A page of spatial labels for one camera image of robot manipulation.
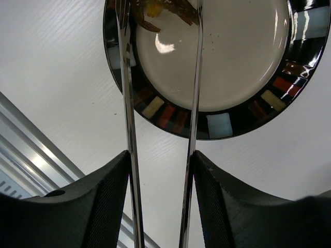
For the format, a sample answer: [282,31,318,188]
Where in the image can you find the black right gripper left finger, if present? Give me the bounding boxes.
[1,150,129,247]

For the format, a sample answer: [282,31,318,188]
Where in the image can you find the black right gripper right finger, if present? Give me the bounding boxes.
[193,151,330,247]

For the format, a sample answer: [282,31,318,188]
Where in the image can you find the metal serving tongs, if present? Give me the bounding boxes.
[115,1,203,247]

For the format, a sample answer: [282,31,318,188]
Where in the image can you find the brown cooked shrimp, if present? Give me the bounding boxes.
[129,0,201,33]

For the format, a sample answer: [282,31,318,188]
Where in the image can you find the aluminium mounting rail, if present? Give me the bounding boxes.
[1,96,157,247]

